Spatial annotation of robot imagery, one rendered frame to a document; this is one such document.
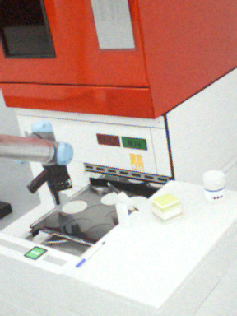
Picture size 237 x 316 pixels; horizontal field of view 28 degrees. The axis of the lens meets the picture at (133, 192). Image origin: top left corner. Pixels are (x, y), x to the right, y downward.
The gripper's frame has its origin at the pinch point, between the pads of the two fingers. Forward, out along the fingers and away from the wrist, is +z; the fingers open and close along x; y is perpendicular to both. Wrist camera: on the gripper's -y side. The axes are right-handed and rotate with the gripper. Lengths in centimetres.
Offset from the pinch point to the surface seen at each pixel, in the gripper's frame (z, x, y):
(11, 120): 48, 305, 27
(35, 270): -2.9, -38.7, -17.6
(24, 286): 6.8, -30.8, -22.2
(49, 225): 1.4, -6.9, -5.5
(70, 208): 1.2, -0.2, 4.8
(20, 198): 91, 217, 6
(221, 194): -8, -44, 47
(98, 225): 1.3, -19.2, 9.7
